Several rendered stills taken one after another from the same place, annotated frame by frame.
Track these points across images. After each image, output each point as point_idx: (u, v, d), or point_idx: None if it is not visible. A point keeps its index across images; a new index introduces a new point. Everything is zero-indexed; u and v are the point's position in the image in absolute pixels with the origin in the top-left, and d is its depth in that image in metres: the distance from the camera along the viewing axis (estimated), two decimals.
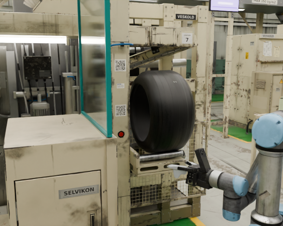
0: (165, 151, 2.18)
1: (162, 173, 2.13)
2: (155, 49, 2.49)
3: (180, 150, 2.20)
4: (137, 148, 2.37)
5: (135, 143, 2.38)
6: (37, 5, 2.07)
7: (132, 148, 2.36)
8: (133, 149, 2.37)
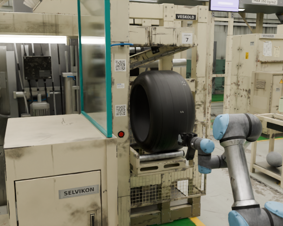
0: (167, 156, 2.15)
1: (162, 173, 2.13)
2: (155, 49, 2.49)
3: (181, 156, 2.20)
4: None
5: (134, 148, 2.39)
6: (37, 5, 2.07)
7: None
8: (132, 143, 2.38)
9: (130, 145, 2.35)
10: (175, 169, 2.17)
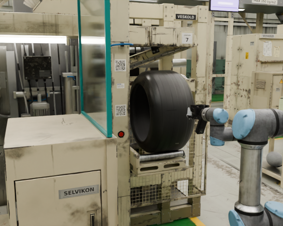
0: None
1: (162, 173, 2.13)
2: (155, 49, 2.49)
3: None
4: (137, 145, 2.37)
5: (134, 143, 2.40)
6: (37, 5, 2.07)
7: (132, 145, 2.35)
8: (133, 147, 2.36)
9: None
10: (175, 169, 2.17)
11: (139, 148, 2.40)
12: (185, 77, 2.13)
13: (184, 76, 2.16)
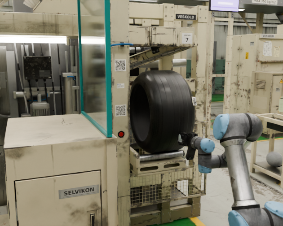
0: None
1: (162, 173, 2.13)
2: (155, 49, 2.49)
3: (180, 149, 2.21)
4: None
5: (136, 147, 2.36)
6: (37, 5, 2.07)
7: None
8: None
9: None
10: (175, 169, 2.17)
11: None
12: (194, 104, 2.04)
13: (195, 100, 2.05)
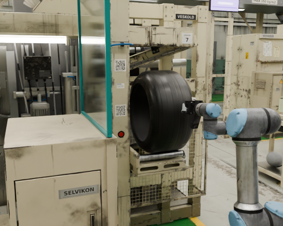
0: None
1: (162, 173, 2.13)
2: (155, 49, 2.49)
3: (180, 149, 2.21)
4: None
5: (136, 146, 2.36)
6: (37, 5, 2.07)
7: None
8: None
9: None
10: (175, 169, 2.17)
11: None
12: None
13: (195, 100, 2.05)
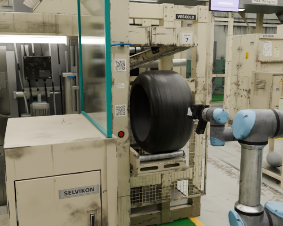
0: (166, 151, 2.17)
1: (162, 173, 2.13)
2: (155, 49, 2.49)
3: (181, 152, 2.19)
4: None
5: (134, 148, 2.39)
6: (37, 5, 2.07)
7: None
8: (132, 143, 2.38)
9: (130, 145, 2.35)
10: (175, 169, 2.17)
11: None
12: (195, 119, 2.05)
13: None
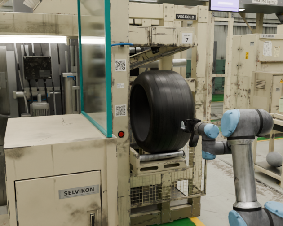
0: (167, 153, 2.15)
1: (162, 173, 2.13)
2: (155, 49, 2.49)
3: (181, 154, 2.19)
4: (136, 143, 2.37)
5: None
6: (37, 5, 2.07)
7: (131, 143, 2.37)
8: (133, 145, 2.36)
9: None
10: (175, 169, 2.17)
11: (140, 148, 2.39)
12: None
13: None
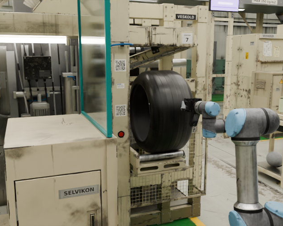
0: (167, 153, 2.16)
1: (162, 173, 2.13)
2: (155, 49, 2.49)
3: (181, 154, 2.19)
4: (137, 145, 2.37)
5: (134, 143, 2.40)
6: (37, 5, 2.07)
7: (132, 145, 2.36)
8: (133, 147, 2.36)
9: None
10: (175, 169, 2.17)
11: (139, 148, 2.40)
12: (193, 132, 2.08)
13: (195, 127, 2.08)
